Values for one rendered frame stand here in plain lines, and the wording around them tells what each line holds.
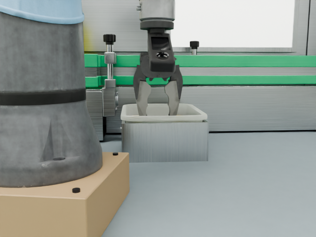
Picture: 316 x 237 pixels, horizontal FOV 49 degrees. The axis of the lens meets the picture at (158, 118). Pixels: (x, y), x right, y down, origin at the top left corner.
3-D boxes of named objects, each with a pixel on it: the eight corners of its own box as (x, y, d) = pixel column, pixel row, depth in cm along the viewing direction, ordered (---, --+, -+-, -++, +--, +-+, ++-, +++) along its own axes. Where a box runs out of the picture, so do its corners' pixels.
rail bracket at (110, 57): (118, 84, 94) (117, 37, 92) (115, 89, 77) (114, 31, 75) (107, 84, 93) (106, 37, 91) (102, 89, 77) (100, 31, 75)
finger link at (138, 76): (150, 102, 74) (159, 62, 73) (151, 103, 72) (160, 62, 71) (129, 97, 73) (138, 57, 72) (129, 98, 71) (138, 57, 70)
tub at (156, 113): (190, 136, 90) (190, 103, 89) (209, 159, 68) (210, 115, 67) (123, 137, 89) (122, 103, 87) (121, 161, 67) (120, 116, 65)
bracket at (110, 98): (119, 111, 93) (118, 85, 92) (117, 116, 84) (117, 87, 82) (105, 111, 93) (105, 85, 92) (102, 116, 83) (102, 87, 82)
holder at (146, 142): (186, 133, 95) (186, 106, 94) (208, 161, 68) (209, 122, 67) (124, 134, 94) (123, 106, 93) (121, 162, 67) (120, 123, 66)
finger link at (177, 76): (185, 97, 74) (177, 56, 73) (186, 97, 73) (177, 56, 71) (164, 102, 74) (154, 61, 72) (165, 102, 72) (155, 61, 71)
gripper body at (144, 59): (171, 79, 79) (172, 25, 77) (177, 81, 71) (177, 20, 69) (138, 79, 79) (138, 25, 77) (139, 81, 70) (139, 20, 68)
